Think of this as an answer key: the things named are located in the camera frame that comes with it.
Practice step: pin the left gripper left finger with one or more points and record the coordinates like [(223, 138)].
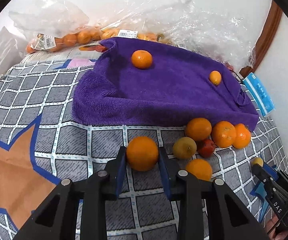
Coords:
[(56, 216)]

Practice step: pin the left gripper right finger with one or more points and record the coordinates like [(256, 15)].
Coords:
[(227, 216)]

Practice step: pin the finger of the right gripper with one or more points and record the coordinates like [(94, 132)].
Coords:
[(266, 175)]

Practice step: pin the medium orange mandarin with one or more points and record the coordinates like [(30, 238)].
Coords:
[(223, 134)]

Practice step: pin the small red tomato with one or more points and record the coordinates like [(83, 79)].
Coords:
[(206, 148)]

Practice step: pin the small round orange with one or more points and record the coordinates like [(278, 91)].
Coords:
[(198, 129)]

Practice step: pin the olive brown small fruit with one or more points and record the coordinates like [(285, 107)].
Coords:
[(184, 148)]

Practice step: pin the oval yellow kumquat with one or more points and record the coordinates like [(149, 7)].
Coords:
[(215, 77)]

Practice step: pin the large bumpy orange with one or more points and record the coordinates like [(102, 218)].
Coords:
[(141, 59)]

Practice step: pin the small yellow green fruit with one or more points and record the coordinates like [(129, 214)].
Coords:
[(257, 161)]

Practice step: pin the person's right hand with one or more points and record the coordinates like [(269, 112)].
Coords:
[(273, 235)]

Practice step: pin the grey checked table cloth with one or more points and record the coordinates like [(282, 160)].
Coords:
[(65, 149)]

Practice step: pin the blue tissue pack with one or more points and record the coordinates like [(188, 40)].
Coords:
[(259, 93)]

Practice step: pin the purple towel lined tray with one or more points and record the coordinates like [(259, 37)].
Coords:
[(171, 92)]

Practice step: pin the fruit printed cardboard box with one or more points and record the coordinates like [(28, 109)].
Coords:
[(91, 51)]

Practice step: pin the bag of red tomatoes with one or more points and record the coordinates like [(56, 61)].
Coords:
[(222, 37)]

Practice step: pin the white plastic bag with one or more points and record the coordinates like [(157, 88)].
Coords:
[(12, 50)]

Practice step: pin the bag of small oranges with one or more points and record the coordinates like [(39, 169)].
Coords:
[(52, 25)]

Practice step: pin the bag of kumquats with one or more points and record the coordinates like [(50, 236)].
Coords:
[(163, 21)]

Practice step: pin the brown wooden door frame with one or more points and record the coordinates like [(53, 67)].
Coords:
[(266, 38)]

